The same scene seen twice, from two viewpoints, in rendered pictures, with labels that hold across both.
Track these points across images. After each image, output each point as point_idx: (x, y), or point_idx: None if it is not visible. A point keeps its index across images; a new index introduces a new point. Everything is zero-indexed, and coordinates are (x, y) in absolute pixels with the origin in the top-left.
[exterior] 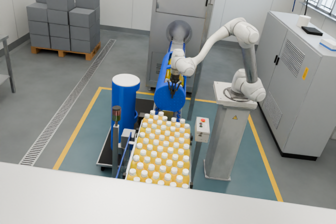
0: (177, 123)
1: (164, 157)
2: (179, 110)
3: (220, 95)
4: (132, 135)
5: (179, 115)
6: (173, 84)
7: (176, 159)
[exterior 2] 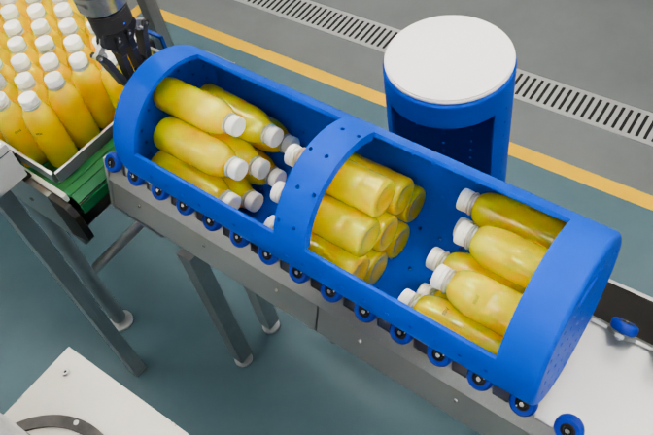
0: (24, 78)
1: None
2: (161, 192)
3: (87, 388)
4: None
5: (138, 181)
6: (146, 66)
7: None
